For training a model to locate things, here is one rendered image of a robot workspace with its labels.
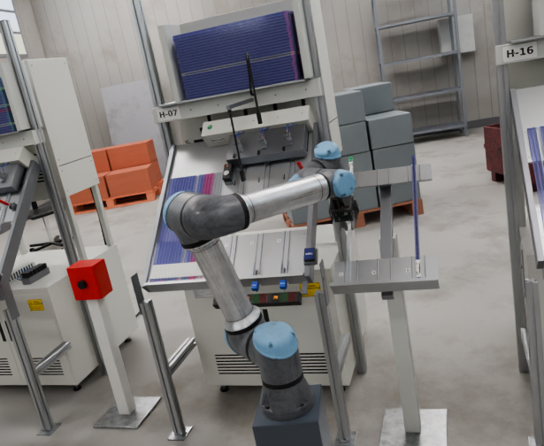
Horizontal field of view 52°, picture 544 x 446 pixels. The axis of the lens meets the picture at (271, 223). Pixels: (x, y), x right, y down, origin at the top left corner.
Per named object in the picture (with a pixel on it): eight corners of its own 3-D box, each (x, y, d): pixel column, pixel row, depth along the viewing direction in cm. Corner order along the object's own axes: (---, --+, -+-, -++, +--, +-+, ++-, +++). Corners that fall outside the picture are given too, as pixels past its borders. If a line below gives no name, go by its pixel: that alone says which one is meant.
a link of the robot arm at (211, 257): (257, 375, 158) (173, 208, 137) (231, 358, 170) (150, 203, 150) (288, 349, 163) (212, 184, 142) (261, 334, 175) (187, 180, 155)
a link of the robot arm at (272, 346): (276, 390, 147) (266, 344, 143) (249, 372, 158) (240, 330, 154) (311, 371, 153) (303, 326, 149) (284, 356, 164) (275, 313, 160)
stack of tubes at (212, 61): (299, 79, 227) (287, 10, 220) (186, 100, 243) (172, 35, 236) (306, 77, 238) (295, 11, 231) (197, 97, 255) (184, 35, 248)
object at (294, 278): (308, 283, 207) (302, 275, 201) (152, 292, 228) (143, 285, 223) (309, 280, 208) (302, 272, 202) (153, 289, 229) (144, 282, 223)
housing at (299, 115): (317, 140, 241) (308, 119, 230) (213, 155, 257) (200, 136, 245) (317, 126, 245) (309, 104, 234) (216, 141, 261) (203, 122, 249)
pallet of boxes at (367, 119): (394, 196, 569) (379, 81, 539) (424, 213, 494) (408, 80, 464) (283, 219, 561) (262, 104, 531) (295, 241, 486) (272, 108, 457)
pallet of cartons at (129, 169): (152, 202, 778) (139, 147, 758) (63, 217, 796) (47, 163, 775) (171, 187, 873) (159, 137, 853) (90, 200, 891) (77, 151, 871)
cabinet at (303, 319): (351, 397, 249) (330, 268, 233) (209, 396, 272) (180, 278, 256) (369, 328, 308) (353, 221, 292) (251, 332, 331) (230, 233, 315)
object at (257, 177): (313, 196, 226) (310, 188, 222) (168, 211, 247) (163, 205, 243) (317, 131, 242) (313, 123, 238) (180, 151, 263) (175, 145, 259)
